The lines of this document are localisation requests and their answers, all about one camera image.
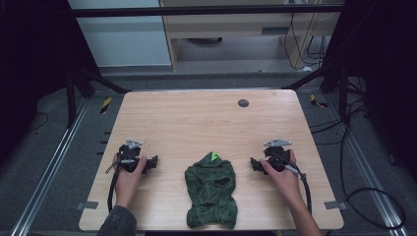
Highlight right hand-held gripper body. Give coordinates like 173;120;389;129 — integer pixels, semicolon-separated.
263;138;293;173

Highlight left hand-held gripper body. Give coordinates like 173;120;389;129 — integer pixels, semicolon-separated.
117;138;145;174

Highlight dark green garment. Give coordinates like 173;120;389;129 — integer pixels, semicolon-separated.
184;150;239;231

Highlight person's left hand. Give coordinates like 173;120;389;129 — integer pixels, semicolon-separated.
112;152;149;209

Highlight person's right hand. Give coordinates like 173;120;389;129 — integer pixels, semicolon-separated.
260;149;305;207

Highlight yellow black hazard tape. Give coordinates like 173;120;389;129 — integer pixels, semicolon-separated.
99;96;113;116
309;93;329;109

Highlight grey tape strip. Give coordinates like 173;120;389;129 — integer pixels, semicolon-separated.
76;201;99;210
324;200;348;211

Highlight black metal stand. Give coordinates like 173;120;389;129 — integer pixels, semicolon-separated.
64;63;133;130
281;60;367;126

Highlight white cabinet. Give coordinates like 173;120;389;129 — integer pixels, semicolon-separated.
67;0;173;69

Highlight light wooden desk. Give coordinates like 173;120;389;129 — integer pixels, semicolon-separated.
158;0;346;73

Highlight dark curtain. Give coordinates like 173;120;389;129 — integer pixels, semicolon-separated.
319;0;417;181
0;0;102;165

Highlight black horizontal bar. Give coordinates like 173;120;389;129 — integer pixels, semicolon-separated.
67;3;348;19

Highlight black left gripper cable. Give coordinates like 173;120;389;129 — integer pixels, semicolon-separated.
104;157;136;214

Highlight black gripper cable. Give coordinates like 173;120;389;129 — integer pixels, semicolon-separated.
104;157;136;214
271;151;313;214

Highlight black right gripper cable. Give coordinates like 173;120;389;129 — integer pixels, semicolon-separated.
271;151;313;214

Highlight aluminium floor rail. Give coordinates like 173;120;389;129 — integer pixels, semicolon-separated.
9;97;91;236
328;94;411;236

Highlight thin black floor cable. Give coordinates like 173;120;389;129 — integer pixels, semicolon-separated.
28;111;50;133

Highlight hanging black cables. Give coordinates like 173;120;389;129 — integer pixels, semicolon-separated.
282;0;332;72

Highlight black floor cable loop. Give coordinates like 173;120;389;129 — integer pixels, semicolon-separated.
338;97;407;231

